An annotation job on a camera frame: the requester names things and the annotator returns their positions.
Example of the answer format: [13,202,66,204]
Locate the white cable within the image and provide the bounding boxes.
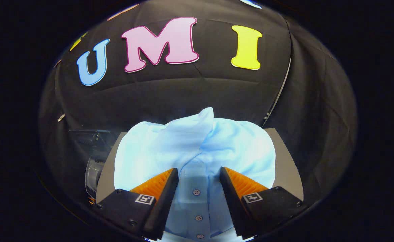
[263,55,292,127]

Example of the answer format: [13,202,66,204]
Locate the grey washing machine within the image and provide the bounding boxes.
[84,156,108,204]

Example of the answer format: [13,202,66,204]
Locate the light blue button shirt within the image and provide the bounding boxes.
[114,107,276,241]

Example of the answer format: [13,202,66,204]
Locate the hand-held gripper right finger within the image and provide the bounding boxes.
[219,166,308,240]

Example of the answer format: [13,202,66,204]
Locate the black backdrop cloth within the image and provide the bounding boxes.
[37,0,358,205]

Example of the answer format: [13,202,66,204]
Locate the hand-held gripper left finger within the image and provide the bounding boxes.
[97,168,179,241]

